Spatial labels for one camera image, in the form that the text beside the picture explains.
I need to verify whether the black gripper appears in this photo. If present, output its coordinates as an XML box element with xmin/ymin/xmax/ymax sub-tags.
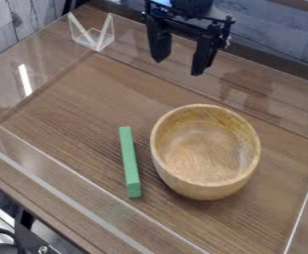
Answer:
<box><xmin>142</xmin><ymin>0</ymin><xmax>234</xmax><ymax>76</ymax></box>

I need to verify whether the round wooden bowl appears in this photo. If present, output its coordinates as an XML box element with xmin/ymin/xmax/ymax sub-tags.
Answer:
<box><xmin>150</xmin><ymin>104</ymin><xmax>261</xmax><ymax>200</ymax></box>

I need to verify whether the green rectangular stick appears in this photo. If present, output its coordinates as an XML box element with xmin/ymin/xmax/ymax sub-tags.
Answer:
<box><xmin>119</xmin><ymin>126</ymin><xmax>142</xmax><ymax>198</ymax></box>

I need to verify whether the clear acrylic corner bracket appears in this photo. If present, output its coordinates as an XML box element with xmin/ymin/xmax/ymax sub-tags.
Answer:
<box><xmin>68</xmin><ymin>13</ymin><xmax>114</xmax><ymax>52</ymax></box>

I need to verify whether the clear acrylic tray wall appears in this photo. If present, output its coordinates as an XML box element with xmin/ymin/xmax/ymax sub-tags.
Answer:
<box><xmin>0</xmin><ymin>112</ymin><xmax>208</xmax><ymax>254</ymax></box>

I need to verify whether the black table frame bracket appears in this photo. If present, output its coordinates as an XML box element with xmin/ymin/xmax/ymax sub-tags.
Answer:
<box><xmin>15</xmin><ymin>209</ymin><xmax>62</xmax><ymax>254</ymax></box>

